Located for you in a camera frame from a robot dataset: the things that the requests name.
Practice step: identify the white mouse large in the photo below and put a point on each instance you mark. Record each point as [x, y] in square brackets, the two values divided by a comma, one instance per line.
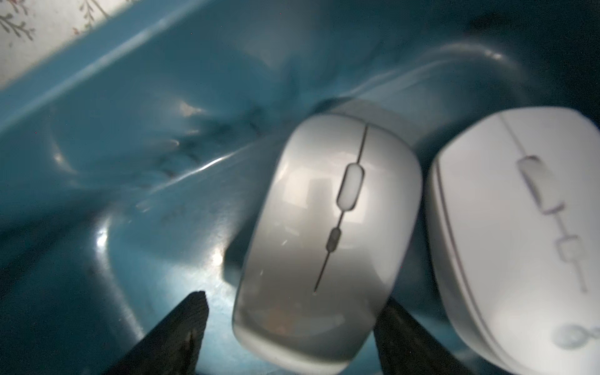
[512, 208]

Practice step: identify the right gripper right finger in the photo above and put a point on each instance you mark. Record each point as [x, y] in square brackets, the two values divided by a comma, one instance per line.
[406, 347]

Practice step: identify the silver mouse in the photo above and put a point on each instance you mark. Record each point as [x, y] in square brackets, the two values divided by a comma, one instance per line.
[329, 241]

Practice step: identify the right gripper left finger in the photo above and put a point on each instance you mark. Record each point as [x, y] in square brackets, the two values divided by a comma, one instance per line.
[173, 345]

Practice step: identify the teal plastic storage box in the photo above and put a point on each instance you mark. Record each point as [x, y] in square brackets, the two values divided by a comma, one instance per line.
[134, 163]

